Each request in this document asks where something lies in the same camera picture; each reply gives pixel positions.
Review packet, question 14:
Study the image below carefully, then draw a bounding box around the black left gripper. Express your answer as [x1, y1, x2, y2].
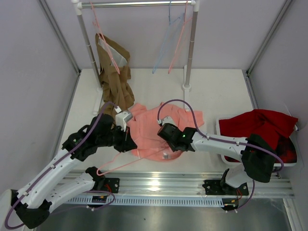
[97, 124, 137, 153]

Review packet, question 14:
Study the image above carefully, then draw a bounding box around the pink wire hanger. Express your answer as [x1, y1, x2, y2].
[96, 127, 174, 176]
[168, 0, 200, 74]

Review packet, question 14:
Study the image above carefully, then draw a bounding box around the pink skirt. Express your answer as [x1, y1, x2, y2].
[128, 103, 195, 162]

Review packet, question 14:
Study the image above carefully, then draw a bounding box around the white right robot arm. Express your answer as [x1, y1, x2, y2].
[157, 123, 275, 194]

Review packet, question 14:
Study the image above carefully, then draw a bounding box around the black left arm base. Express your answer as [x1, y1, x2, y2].
[92, 171, 120, 193]

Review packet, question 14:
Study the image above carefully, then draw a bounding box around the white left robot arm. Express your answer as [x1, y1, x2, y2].
[10, 111, 137, 229]

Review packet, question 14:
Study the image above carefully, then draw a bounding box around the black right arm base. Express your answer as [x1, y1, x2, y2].
[202, 168, 252, 213]

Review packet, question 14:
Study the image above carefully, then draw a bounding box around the tan brown skirt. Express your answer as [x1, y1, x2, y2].
[95, 34, 135, 110]

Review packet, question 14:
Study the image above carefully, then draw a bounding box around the pink hanger holding tan skirt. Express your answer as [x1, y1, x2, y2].
[90, 1, 120, 74]

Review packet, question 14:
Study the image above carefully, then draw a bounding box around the red garment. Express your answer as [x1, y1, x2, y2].
[218, 108, 299, 164]

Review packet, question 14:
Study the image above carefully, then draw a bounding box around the white perforated basket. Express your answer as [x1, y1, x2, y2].
[216, 103, 300, 169]

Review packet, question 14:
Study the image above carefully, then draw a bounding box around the white garment rack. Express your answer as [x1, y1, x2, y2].
[71, 0, 199, 115]

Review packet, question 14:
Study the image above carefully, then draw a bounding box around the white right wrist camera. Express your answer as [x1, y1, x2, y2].
[157, 116, 176, 126]

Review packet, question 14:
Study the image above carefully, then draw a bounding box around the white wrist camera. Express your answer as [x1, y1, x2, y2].
[114, 106, 133, 131]
[157, 116, 176, 126]

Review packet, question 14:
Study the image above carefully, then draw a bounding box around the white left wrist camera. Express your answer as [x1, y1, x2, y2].
[114, 106, 133, 131]

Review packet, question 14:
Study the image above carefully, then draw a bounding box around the aluminium mounting rail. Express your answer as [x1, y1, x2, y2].
[62, 169, 295, 199]

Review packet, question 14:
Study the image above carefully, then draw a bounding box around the white slotted cable duct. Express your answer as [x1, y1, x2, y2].
[66, 195, 224, 207]

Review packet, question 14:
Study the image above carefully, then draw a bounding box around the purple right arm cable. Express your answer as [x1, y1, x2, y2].
[157, 99, 284, 214]

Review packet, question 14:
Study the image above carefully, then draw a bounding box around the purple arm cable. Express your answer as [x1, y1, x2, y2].
[5, 101, 121, 229]
[157, 99, 284, 214]

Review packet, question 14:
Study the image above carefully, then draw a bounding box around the blue wire hanger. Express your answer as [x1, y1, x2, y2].
[152, 1, 184, 74]

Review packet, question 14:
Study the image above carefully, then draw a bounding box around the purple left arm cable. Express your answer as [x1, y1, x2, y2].
[5, 101, 121, 229]

